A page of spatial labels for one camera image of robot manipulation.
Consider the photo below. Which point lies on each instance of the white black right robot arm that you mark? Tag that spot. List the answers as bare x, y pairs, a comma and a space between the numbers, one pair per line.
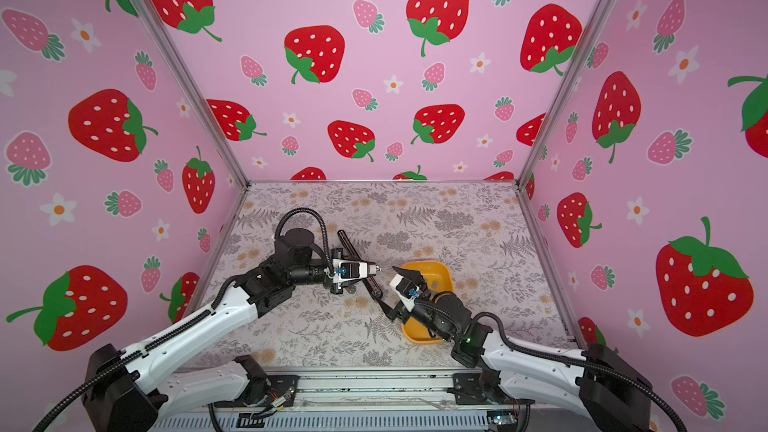
595, 383

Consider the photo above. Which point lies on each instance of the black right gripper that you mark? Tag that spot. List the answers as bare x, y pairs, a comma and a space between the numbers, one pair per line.
392, 312

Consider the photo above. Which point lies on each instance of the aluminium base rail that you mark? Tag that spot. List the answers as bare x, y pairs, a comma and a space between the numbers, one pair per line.
380, 400

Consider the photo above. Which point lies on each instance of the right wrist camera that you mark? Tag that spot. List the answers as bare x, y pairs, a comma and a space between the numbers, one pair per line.
406, 290

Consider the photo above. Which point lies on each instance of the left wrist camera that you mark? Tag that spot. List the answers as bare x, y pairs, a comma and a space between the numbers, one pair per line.
349, 270

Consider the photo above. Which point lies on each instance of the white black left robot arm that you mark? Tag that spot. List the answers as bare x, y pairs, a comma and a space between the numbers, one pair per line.
133, 388

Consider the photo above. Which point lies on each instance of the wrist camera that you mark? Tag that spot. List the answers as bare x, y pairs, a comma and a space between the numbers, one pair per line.
406, 290
349, 270

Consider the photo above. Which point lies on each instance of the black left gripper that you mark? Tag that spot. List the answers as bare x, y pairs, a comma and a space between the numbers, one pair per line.
337, 291

